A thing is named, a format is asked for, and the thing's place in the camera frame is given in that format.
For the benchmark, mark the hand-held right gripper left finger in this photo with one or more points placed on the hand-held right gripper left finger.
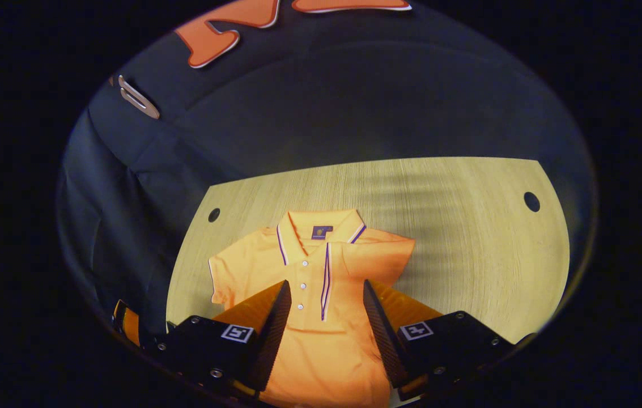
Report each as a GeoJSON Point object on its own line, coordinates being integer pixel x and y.
{"type": "Point", "coordinates": [272, 334]}

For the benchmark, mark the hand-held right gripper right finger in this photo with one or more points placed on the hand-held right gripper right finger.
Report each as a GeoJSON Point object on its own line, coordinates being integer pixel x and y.
{"type": "Point", "coordinates": [383, 334]}

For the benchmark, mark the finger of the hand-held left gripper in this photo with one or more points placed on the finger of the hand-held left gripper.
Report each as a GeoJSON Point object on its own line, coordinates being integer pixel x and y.
{"type": "Point", "coordinates": [130, 327]}

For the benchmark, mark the orange polo T-shirt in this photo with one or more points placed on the orange polo T-shirt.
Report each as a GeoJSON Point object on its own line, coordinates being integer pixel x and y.
{"type": "Point", "coordinates": [326, 351]}

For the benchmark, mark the black backdrop cloth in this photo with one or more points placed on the black backdrop cloth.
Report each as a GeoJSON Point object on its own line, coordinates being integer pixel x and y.
{"type": "Point", "coordinates": [309, 107]}

